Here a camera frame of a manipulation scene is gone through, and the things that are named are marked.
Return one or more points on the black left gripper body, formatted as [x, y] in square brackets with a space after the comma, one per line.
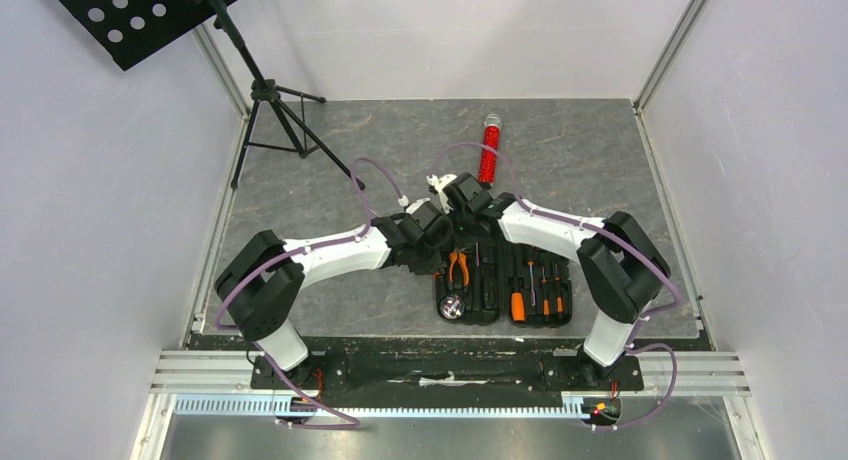
[428, 260]

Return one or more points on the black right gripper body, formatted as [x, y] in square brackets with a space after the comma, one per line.
[473, 225]

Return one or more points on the orange handle pliers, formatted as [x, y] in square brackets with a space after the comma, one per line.
[458, 273]

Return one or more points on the black plastic tool case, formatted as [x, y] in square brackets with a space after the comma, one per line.
[497, 260]

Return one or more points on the steel claw hammer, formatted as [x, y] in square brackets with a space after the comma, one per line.
[478, 305]

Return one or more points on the large orange handle screwdriver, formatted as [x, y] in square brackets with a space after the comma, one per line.
[517, 300]

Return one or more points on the thin orange black screwdriver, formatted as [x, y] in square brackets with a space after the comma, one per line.
[546, 289]

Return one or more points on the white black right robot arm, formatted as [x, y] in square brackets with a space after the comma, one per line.
[621, 265]

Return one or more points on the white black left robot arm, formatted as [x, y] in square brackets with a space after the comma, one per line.
[259, 287]

